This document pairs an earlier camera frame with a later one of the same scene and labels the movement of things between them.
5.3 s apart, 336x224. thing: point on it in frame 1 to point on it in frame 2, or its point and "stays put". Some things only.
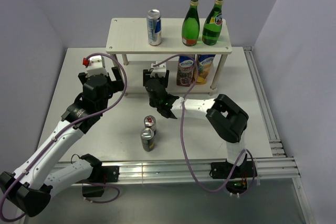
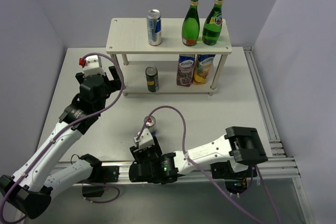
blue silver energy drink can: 154,27 stays put
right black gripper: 146,76 to 138,154
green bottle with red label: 190,29 stays put
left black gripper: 114,86 stays put
